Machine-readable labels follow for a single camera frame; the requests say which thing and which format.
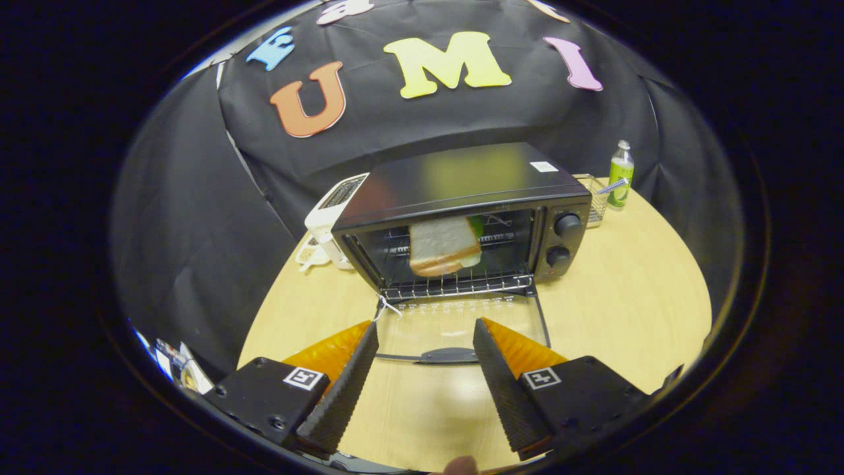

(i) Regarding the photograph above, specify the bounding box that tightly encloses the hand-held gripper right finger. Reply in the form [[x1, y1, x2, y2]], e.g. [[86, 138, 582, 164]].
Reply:
[[472, 317, 653, 461]]

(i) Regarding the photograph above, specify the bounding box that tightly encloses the black toaster oven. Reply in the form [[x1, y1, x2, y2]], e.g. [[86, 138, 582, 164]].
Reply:
[[331, 142, 593, 365]]

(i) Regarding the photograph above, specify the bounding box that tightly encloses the green clear plastic bottle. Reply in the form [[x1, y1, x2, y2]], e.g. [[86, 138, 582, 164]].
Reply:
[[608, 140, 635, 210]]

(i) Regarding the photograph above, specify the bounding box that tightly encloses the small wire basket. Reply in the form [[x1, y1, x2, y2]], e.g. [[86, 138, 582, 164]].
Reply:
[[572, 174, 611, 229]]

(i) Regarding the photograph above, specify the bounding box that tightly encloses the black backdrop cloth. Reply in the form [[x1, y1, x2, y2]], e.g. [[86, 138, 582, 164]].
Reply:
[[109, 0, 742, 383]]

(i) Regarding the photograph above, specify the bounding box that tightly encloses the blue shiny packet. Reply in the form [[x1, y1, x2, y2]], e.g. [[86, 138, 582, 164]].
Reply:
[[155, 340, 182, 381]]

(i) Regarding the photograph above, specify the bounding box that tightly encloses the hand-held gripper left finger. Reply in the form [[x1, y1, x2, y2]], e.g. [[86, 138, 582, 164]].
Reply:
[[203, 321, 380, 457]]

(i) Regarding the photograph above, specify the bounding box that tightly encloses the toy sandwich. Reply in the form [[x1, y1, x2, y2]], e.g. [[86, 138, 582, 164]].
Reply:
[[409, 215, 486, 278]]

